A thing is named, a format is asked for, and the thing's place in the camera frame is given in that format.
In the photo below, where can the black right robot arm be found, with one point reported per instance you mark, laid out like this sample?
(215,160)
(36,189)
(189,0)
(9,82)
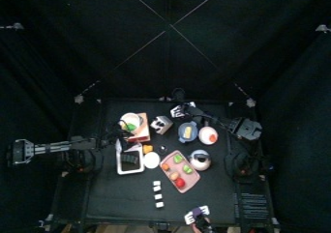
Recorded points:
(215,119)

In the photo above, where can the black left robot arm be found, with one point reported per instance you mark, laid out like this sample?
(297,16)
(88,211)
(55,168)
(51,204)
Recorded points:
(51,146)

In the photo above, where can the green toy vegetable in pot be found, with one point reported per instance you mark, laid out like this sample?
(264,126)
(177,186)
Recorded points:
(131,126)

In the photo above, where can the white toy pot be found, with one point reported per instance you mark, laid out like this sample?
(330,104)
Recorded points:
(129,118)

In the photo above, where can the blue toy pan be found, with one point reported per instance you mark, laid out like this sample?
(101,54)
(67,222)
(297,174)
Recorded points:
(183,137)

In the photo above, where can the pink toy stove box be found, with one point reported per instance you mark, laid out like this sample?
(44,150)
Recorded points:
(144,131)

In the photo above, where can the black ribbed grate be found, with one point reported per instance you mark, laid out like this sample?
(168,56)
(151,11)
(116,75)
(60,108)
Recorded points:
(129,159)

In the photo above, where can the orange toy food block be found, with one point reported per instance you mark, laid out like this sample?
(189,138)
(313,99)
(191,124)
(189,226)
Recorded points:
(147,149)

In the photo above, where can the grey toy toaster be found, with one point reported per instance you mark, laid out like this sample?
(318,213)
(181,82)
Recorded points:
(163,122)

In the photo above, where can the white rectangular tray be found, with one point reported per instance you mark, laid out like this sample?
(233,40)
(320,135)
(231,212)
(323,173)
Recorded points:
(119,166)

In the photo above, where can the yellow toy corn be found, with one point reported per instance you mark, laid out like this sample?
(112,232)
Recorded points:
(187,132)

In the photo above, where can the white round plate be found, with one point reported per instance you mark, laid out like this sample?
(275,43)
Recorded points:
(151,160)

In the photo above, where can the small black round object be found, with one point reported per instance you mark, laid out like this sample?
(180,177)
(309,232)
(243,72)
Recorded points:
(161,149)

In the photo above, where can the small orange toy food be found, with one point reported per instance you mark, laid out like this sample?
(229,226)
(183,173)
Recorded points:
(165,167)

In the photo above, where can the green toy food piece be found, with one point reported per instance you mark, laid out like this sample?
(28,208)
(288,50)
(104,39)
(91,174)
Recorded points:
(177,159)
(187,169)

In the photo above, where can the small white cube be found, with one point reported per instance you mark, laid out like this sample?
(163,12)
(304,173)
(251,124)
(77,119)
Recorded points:
(159,204)
(156,183)
(157,196)
(156,188)

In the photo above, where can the peach toy food piece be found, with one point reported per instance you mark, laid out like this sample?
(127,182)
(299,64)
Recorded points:
(173,176)

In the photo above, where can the white silver toy kettle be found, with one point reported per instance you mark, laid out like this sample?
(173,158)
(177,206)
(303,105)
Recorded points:
(200,162)

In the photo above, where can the red toy tomato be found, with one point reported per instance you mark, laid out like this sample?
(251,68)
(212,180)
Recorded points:
(180,182)

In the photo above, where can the pink rectangular tray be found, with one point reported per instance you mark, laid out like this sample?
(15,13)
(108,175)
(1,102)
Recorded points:
(191,179)

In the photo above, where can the black label with white text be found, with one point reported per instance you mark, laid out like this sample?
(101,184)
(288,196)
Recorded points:
(253,206)

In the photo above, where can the metal frame bracket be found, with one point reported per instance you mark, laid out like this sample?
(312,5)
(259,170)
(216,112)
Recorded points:
(16,26)
(249,102)
(79,98)
(322,28)

